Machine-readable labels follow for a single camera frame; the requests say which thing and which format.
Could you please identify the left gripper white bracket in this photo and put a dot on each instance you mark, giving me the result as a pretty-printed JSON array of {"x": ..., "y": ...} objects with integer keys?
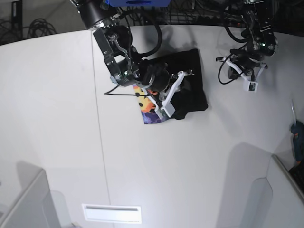
[{"x": 242, "y": 67}]

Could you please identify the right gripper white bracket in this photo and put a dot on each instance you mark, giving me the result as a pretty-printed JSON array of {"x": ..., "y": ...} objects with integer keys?
[{"x": 162, "y": 86}]

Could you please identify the black T-shirt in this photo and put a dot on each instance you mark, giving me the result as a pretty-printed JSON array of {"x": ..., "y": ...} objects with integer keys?
[{"x": 191, "y": 97}]

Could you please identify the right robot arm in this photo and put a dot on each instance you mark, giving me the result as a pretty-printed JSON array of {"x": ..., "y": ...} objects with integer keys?
[{"x": 126, "y": 66}]

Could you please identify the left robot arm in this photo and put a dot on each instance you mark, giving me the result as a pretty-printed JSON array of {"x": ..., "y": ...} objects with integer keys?
[{"x": 258, "y": 41}]

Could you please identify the blue glue gun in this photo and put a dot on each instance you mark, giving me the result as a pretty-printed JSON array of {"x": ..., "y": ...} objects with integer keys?
[{"x": 297, "y": 130}]

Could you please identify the blue box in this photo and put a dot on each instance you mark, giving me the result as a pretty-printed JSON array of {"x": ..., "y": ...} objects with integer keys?
[{"x": 144, "y": 3}]

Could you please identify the black keyboard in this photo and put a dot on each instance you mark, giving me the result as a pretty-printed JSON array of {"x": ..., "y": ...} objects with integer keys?
[{"x": 297, "y": 177}]

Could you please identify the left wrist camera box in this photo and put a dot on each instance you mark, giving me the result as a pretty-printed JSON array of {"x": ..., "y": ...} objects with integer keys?
[{"x": 250, "y": 86}]

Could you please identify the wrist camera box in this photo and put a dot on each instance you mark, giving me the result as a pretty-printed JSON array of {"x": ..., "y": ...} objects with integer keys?
[
  {"x": 165, "y": 111},
  {"x": 250, "y": 86}
]

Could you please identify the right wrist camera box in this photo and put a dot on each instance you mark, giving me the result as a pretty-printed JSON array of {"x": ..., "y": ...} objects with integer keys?
[{"x": 165, "y": 111}]

